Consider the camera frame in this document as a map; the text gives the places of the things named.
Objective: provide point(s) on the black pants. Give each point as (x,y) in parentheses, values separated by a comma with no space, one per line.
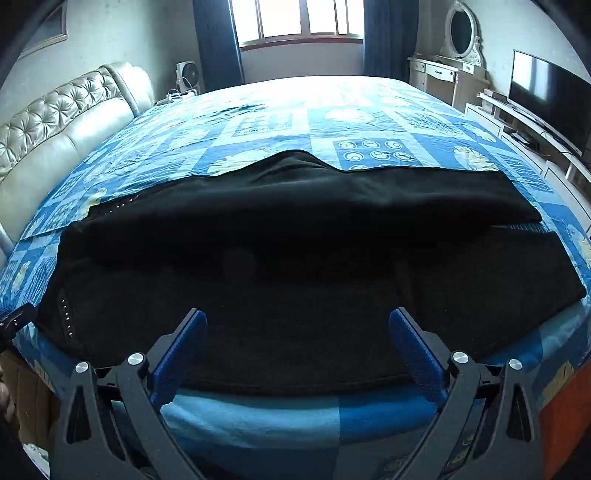
(295,240)

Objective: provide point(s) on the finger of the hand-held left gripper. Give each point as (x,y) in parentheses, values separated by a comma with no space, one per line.
(16,321)

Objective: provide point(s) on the white oval vanity mirror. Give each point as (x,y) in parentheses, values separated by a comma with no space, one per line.
(461,27)

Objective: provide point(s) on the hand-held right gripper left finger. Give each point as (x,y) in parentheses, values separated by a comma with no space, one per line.
(181,355)

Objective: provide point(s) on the white power strip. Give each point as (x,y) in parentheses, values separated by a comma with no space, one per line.
(178,96)

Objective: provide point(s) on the white dressing table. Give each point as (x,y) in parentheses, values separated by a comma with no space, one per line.
(438,74)

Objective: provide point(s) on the black set-top box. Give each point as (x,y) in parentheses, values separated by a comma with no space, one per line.
(525,139)

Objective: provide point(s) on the beige tufted leather headboard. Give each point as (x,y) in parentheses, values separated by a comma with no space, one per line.
(60,129)

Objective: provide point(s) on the white fan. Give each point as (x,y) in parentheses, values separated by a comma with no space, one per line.
(187,76)

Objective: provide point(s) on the orange bed base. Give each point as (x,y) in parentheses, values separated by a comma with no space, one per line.
(568,429)

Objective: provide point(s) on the white television stand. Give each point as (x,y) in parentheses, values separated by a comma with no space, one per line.
(549,152)

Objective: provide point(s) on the flat screen television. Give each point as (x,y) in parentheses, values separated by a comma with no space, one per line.
(545,92)

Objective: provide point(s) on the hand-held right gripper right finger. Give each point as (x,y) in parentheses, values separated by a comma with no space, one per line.
(413,350)

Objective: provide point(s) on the window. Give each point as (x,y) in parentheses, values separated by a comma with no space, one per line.
(295,18)

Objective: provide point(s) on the framed wall picture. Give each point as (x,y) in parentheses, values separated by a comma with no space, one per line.
(48,25)

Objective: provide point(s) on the blue printed bed sheet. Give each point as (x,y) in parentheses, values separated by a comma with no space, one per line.
(300,120)

